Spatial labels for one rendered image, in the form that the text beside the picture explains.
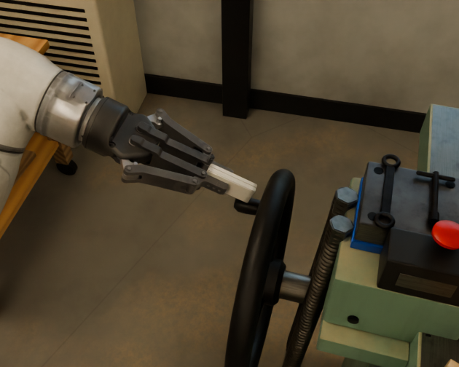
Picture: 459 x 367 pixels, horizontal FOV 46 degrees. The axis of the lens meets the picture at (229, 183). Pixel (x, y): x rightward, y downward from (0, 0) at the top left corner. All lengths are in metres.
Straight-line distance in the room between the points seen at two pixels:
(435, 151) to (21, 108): 0.54
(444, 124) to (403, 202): 0.27
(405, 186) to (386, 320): 0.14
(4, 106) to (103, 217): 1.14
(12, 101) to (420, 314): 0.53
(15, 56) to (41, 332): 1.05
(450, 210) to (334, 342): 0.18
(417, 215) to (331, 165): 1.42
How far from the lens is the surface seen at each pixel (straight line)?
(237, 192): 0.74
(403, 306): 0.57
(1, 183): 0.76
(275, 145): 2.02
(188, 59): 2.10
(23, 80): 0.73
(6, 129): 0.74
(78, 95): 0.72
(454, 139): 0.80
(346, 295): 0.56
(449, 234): 0.52
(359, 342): 0.62
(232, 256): 1.70
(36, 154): 1.83
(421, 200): 0.57
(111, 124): 0.71
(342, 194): 0.59
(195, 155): 0.74
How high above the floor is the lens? 1.42
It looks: 49 degrees down
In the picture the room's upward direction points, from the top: straight up
